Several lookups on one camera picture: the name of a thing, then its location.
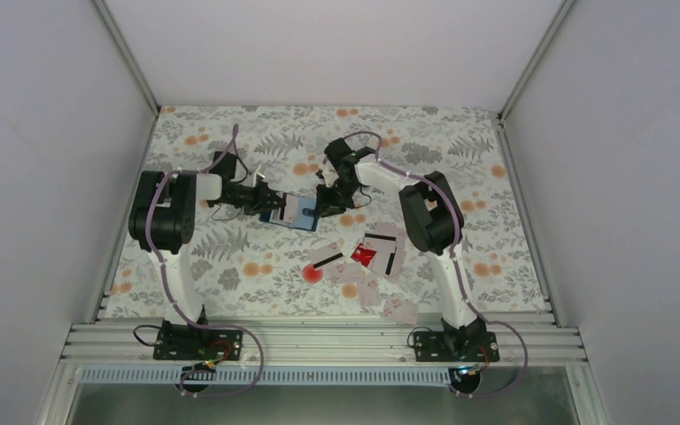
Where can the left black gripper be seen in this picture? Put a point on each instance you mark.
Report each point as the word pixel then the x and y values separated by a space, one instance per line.
pixel 261 198

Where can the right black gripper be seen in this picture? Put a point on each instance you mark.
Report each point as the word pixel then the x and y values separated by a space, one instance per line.
pixel 333 208

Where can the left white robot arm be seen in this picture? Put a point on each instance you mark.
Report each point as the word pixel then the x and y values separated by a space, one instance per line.
pixel 162 221

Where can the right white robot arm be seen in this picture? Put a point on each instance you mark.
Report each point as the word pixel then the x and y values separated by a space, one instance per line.
pixel 433 225

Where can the red credit card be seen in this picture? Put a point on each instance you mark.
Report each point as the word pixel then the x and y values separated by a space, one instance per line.
pixel 364 255

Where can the floral card in middle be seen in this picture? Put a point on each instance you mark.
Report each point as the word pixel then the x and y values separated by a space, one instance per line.
pixel 368 293

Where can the floral patterned table mat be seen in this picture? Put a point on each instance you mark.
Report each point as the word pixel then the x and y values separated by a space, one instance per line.
pixel 244 267

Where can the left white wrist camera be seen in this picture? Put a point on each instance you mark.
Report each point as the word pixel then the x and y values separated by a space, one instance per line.
pixel 256 177

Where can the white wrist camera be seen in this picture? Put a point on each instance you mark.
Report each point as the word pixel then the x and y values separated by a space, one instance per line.
pixel 327 174
pixel 256 177

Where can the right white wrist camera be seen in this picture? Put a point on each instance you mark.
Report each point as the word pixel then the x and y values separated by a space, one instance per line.
pixel 327 174

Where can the floral card near rail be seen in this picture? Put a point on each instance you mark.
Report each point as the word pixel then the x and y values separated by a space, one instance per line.
pixel 400 310

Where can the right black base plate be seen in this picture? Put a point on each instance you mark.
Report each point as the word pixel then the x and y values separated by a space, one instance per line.
pixel 430 346

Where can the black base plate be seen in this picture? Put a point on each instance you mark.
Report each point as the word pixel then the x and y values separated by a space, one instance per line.
pixel 199 351
pixel 430 346

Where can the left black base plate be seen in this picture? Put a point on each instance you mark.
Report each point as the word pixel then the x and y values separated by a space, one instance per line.
pixel 199 351

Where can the grey slotted cable duct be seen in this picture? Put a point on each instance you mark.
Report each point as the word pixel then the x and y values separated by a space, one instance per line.
pixel 271 375

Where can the aluminium rail frame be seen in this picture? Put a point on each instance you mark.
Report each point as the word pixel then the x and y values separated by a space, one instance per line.
pixel 342 341

